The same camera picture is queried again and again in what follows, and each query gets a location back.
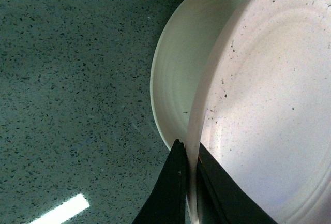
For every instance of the pink plate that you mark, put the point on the pink plate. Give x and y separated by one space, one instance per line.
262 107

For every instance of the beige plate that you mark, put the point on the beige plate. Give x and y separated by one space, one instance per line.
179 60

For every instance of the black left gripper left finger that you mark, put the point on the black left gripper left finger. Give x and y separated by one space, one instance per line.
167 202

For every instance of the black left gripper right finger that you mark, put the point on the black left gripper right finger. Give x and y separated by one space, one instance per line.
220 199

